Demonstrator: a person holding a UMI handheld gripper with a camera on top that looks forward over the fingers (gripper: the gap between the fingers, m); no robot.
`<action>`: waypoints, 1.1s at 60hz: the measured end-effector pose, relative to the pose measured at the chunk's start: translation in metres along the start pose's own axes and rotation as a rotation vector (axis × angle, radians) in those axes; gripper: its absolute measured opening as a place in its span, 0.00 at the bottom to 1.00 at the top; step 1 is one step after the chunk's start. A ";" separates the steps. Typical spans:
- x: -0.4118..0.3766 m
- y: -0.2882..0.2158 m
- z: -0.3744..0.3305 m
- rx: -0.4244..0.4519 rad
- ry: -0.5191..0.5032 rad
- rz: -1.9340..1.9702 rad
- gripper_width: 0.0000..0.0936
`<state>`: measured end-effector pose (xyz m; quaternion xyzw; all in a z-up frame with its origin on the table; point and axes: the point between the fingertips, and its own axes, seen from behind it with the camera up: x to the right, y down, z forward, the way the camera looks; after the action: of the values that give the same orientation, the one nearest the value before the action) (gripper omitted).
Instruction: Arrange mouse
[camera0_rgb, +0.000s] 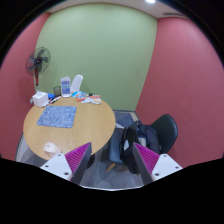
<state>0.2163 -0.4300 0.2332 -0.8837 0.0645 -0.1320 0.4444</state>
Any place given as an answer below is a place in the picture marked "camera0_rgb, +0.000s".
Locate blue small packet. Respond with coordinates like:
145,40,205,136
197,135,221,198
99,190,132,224
71,91,81,97

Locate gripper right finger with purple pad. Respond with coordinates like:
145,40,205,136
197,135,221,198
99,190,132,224
133,143,182,185

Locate black marker pen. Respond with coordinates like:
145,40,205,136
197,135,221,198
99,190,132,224
49,96,62,104

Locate ceiling light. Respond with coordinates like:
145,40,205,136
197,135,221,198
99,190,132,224
145,0,155,4

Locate black backpack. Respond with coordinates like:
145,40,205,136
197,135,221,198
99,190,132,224
120,121,160,174

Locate black standing fan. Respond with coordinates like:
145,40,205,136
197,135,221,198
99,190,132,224
25,47,51,87

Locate round wooden table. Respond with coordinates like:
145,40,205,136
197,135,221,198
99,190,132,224
23,98,115,160

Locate orange white packet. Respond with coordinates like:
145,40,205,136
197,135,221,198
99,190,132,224
83,95,101,105

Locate white blue sign stand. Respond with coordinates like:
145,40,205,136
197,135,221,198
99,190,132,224
61,77,71,97

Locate white tissue box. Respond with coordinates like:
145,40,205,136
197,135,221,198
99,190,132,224
32,91,48,107

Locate blue patterned mouse pad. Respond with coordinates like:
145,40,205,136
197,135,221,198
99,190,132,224
37,106,77,128

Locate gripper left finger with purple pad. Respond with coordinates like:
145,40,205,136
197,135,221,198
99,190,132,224
41,142,92,185

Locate black mesh pen cup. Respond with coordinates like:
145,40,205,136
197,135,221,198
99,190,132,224
53,86,61,96

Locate black chair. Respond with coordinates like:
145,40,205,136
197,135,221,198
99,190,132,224
108,114,178,165

